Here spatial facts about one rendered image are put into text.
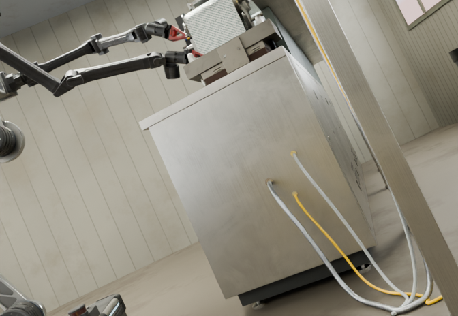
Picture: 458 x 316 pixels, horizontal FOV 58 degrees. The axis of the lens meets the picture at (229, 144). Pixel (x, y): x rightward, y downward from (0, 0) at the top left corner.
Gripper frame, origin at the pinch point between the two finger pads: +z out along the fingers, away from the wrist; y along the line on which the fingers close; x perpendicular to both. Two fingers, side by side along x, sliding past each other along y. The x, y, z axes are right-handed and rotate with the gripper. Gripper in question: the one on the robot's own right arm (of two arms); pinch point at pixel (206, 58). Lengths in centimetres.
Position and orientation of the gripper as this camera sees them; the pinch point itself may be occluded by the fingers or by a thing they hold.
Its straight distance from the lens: 193.1
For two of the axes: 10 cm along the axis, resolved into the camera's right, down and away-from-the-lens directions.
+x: 0.7, -9.9, -0.9
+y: -2.8, 0.7, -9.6
